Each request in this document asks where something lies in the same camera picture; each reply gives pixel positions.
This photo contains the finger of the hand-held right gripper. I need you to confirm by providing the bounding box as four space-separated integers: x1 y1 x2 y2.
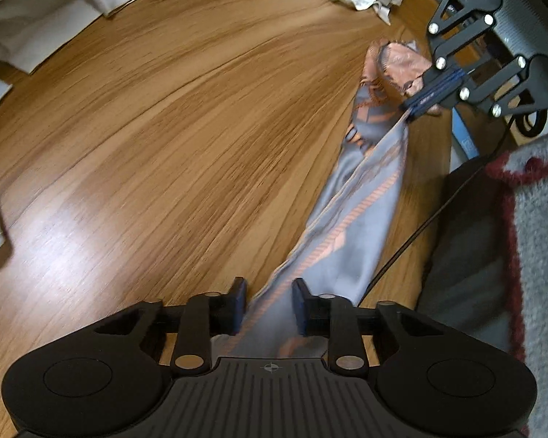
406 56 529 122
402 0 495 107

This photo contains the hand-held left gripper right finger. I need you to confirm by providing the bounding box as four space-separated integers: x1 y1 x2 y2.
292 278 444 377

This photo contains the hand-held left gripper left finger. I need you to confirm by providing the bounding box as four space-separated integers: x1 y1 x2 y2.
94 277 248 377

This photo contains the orange and grey patterned scarf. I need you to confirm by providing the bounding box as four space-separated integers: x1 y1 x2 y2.
219 39 439 359

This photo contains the light blue box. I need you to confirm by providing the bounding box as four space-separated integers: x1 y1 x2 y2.
453 109 480 161

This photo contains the dark grey cloth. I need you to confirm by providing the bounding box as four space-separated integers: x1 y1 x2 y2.
415 155 527 357

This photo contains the person's grey knit sweater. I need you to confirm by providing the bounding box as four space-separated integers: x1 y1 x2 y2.
485 118 548 438

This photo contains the black cable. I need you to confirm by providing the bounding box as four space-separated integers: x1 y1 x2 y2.
356 116 519 306

